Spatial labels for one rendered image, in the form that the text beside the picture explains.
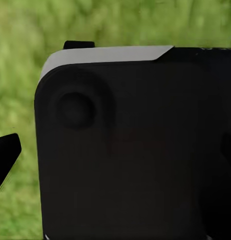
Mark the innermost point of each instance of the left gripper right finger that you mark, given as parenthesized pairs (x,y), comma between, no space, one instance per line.
(225,147)

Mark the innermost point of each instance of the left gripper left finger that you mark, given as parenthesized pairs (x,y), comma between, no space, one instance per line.
(10,149)

